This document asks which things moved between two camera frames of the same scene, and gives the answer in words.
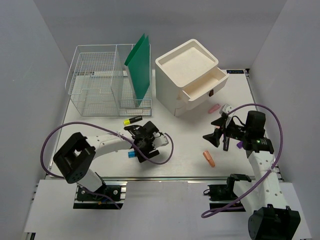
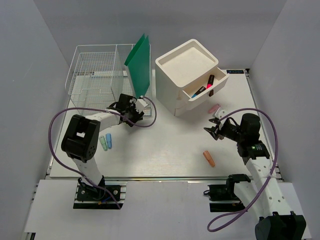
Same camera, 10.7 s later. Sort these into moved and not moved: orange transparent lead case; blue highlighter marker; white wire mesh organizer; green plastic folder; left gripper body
Moved: left gripper body; blue highlighter marker
Not moved: white wire mesh organizer; orange transparent lead case; green plastic folder
